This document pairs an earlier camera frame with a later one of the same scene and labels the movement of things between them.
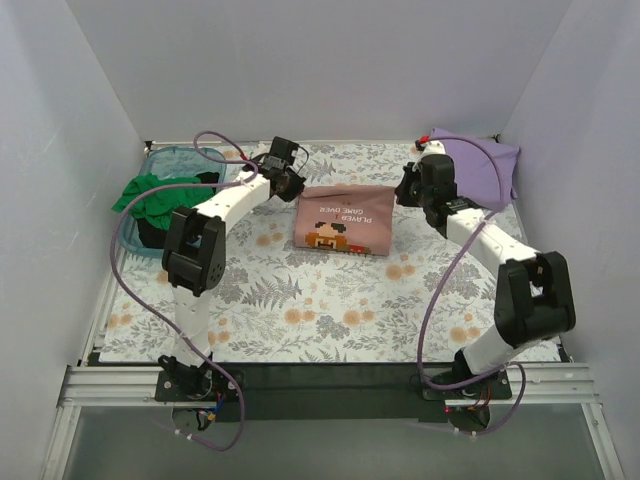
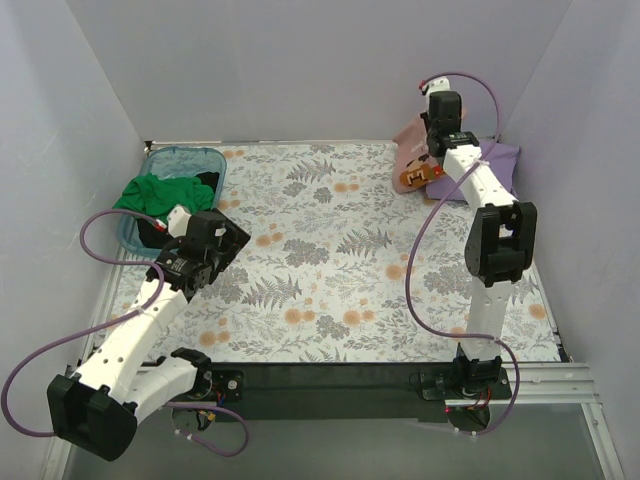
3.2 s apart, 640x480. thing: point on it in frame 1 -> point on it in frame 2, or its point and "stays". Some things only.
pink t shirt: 355,219 -> 414,164
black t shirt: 156,237 stays
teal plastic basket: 178,162 stays
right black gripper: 405,190 -> 426,120
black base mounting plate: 334,393 stays
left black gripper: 292,186 -> 232,235
